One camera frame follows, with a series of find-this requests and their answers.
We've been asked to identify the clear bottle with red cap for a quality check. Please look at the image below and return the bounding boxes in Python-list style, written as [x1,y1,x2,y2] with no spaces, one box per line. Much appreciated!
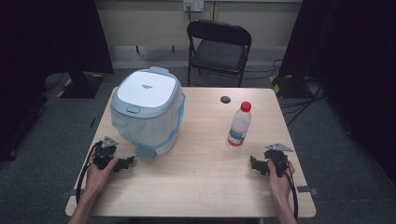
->
[226,101,252,150]

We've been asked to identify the white trash bag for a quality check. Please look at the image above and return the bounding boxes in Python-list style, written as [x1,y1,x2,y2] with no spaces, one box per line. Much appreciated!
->
[110,92,187,157]

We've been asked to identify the white pedal trash can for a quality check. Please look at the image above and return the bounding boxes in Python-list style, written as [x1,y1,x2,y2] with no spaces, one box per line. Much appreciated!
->
[110,65,187,161]

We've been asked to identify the black floor cables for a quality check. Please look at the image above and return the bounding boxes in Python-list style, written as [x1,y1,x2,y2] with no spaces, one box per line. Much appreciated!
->
[242,58,329,127]

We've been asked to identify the black folding chair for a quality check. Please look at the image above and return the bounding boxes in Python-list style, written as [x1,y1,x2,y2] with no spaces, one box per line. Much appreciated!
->
[186,19,253,89]

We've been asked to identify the black stand base yellow tape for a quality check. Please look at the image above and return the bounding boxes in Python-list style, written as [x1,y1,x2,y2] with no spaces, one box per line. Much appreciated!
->
[56,72,106,100]
[269,74,308,100]

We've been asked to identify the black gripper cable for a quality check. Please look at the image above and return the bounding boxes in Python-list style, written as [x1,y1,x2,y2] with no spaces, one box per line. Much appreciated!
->
[75,140,103,205]
[273,159,300,221]

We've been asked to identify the white wall outlet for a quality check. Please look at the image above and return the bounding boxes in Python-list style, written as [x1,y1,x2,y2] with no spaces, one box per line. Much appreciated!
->
[182,0,205,13]

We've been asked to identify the grey table edge bracket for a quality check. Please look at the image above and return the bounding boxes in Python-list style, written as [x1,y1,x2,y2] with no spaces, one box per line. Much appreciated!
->
[295,185,319,197]
[61,189,78,200]

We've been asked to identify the person's left hand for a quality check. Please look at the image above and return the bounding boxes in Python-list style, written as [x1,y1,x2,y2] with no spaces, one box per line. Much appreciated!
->
[84,150,120,196]

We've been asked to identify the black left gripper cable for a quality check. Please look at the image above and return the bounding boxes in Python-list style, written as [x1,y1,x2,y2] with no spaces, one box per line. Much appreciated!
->
[75,140,103,205]

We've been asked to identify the person's right hand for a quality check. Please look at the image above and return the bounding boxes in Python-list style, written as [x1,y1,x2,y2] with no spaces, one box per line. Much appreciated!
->
[267,160,296,203]

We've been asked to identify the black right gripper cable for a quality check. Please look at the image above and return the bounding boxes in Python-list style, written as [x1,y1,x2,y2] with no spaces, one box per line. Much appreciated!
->
[273,159,300,221]

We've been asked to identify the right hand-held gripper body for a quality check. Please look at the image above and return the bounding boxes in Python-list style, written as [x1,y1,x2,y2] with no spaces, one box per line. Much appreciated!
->
[263,143,294,177]

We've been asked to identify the black curtain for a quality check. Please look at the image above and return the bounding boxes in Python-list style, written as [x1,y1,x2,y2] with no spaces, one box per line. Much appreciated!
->
[0,0,115,163]
[278,0,396,185]

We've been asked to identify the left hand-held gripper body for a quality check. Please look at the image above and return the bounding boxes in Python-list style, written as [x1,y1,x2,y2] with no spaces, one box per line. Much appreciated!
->
[92,135,120,171]

